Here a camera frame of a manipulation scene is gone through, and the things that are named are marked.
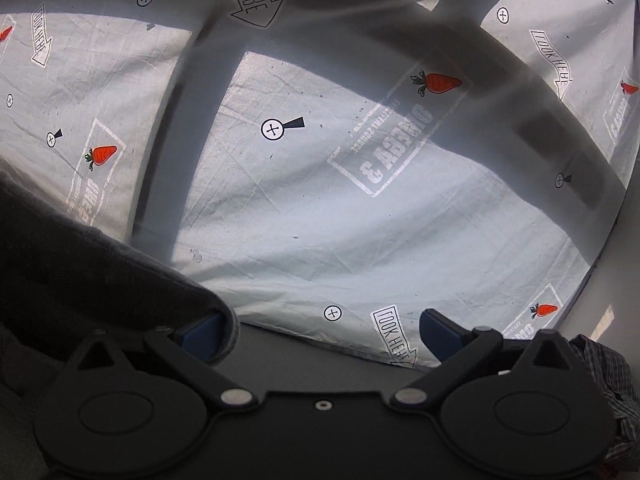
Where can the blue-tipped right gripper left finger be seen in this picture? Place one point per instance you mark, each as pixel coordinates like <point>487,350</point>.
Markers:
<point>190,350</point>

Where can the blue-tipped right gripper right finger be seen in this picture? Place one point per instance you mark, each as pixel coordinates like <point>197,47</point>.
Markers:
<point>461,353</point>

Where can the plaid checked garment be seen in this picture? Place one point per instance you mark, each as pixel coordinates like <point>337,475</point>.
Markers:
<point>612,374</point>

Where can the white printed carrot sheet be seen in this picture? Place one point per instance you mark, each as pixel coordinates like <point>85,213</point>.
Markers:
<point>331,168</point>

